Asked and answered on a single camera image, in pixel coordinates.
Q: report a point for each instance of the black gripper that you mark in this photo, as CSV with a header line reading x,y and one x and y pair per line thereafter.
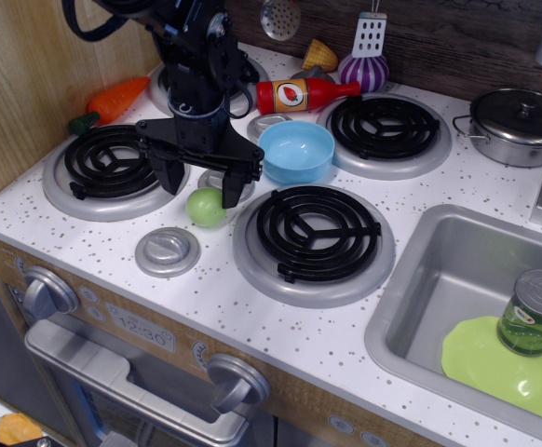
x,y
208,141

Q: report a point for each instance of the green toy pear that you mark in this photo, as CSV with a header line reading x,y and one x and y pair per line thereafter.
x,y
204,207

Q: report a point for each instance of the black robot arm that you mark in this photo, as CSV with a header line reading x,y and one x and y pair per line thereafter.
x,y
195,42

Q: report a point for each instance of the light blue plastic bowl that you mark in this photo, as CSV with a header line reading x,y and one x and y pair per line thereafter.
x,y
296,152

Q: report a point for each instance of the back silver stovetop knob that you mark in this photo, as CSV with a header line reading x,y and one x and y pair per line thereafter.
x,y
260,123

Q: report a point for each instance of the front silver stovetop knob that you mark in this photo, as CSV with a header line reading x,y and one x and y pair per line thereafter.
x,y
167,252

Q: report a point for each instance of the front left black burner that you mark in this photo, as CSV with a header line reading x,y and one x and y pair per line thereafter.
x,y
103,176

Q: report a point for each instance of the orange toy carrot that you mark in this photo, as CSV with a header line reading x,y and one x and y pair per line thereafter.
x,y
109,105

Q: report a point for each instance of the red toy ketchup bottle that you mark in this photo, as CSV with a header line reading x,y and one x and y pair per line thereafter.
x,y
300,94

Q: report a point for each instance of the front right black burner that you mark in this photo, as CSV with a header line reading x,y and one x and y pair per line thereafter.
x,y
313,246

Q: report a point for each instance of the grey toy piece behind bottle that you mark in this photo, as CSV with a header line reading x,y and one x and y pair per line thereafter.
x,y
314,72

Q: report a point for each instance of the oven clock display panel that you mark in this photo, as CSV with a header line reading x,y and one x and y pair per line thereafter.
x,y
144,328

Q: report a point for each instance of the yellow toy corn piece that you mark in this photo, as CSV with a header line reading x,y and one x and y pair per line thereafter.
x,y
319,54

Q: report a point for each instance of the back right black burner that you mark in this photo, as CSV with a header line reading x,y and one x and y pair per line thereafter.
x,y
386,137

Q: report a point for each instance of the silver perforated toy ladle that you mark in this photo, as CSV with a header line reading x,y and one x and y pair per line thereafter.
x,y
280,19

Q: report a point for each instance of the left silver oven knob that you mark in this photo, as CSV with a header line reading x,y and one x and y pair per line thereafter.
x,y
47,294

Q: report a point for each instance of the silver oven knob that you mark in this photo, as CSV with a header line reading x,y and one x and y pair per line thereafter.
x,y
47,294
235,382

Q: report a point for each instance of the purple striped toy onion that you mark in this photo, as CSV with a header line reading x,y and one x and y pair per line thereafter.
x,y
371,73

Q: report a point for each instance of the right silver oven knob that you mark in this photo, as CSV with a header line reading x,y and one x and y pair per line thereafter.
x,y
235,382

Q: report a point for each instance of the white slotted toy spatula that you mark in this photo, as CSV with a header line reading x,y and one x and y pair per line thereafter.
x,y
370,33

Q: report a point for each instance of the silver toy sink basin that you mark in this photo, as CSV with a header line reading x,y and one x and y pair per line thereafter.
x,y
458,265

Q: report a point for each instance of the orange object at floor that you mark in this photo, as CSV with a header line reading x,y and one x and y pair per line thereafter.
x,y
17,427

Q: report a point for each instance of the steel pot with lid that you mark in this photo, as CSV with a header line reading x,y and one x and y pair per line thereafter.
x,y
506,126

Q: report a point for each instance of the light green plastic plate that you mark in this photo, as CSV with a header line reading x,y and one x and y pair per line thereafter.
x,y
472,354

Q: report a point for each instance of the green toy can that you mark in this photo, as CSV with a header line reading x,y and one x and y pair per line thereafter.
x,y
520,327

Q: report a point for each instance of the silver oven door handle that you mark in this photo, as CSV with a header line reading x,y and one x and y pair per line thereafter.
x,y
106,391

